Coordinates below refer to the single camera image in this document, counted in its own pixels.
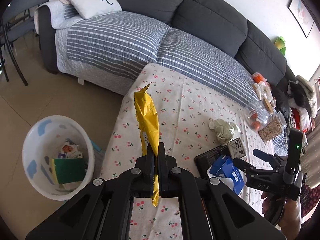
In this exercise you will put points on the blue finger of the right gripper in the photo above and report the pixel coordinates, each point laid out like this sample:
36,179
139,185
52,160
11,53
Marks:
265,156
255,173

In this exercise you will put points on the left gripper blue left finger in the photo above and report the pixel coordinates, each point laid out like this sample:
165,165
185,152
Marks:
103,208

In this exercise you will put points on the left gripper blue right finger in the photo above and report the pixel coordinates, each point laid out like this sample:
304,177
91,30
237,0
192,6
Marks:
209,209

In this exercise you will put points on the light blue milk carton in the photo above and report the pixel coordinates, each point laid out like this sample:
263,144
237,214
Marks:
236,149

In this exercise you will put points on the blue tissue box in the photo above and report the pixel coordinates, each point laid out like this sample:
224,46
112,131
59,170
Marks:
223,168

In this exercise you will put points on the white tissue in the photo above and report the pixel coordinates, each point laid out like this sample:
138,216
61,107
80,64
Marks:
224,131

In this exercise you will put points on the yellow green sponge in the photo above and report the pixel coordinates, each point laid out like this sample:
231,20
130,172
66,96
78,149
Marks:
68,170

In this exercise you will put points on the white nut snack packet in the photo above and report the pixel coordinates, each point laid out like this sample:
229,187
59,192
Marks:
69,150

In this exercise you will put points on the yellow snack bag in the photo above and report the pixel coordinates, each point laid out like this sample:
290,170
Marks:
148,124

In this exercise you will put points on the blue cracker box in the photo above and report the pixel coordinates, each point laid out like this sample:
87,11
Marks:
96,147

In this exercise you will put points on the white plastic trash bin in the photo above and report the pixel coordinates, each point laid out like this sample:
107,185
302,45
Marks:
42,144

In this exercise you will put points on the person right hand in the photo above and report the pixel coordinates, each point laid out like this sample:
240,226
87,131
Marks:
290,218

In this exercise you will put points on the glass jar with sticks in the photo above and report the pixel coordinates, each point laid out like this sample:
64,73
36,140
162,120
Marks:
275,126

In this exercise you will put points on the glass jar with tangerines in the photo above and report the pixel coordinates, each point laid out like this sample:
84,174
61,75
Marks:
258,113

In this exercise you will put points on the black plastic food tray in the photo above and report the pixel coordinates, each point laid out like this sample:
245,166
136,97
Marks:
204,161

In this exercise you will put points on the pile of clothes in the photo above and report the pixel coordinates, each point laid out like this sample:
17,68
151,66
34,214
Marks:
303,102

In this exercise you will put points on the bag of snacks on sofa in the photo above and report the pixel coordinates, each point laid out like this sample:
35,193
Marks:
263,88

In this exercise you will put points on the cherry print tablecloth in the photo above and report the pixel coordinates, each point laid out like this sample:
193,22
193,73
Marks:
185,108

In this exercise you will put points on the green plush toy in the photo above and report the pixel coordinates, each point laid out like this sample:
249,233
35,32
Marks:
280,45

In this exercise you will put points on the grey striped quilt cover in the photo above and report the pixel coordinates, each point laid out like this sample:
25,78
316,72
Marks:
155,47

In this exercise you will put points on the dark grey sofa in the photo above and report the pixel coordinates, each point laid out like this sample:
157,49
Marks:
212,17

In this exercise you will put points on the grey folding chair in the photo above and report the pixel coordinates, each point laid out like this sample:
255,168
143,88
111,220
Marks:
17,21

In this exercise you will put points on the framed wall picture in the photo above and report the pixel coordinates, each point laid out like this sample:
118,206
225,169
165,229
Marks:
302,16

